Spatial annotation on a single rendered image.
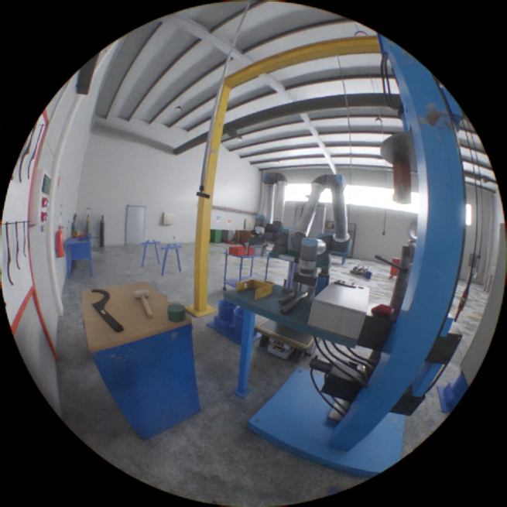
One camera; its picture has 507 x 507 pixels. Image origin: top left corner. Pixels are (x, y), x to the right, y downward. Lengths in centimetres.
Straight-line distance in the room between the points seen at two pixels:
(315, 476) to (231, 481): 54
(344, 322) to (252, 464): 118
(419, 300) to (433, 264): 15
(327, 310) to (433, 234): 53
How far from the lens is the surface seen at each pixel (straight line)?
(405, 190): 146
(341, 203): 147
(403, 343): 88
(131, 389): 114
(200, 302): 299
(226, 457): 152
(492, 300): 61
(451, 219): 83
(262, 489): 149
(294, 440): 150
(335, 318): 79
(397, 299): 128
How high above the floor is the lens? 146
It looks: 9 degrees down
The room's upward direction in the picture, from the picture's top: 6 degrees clockwise
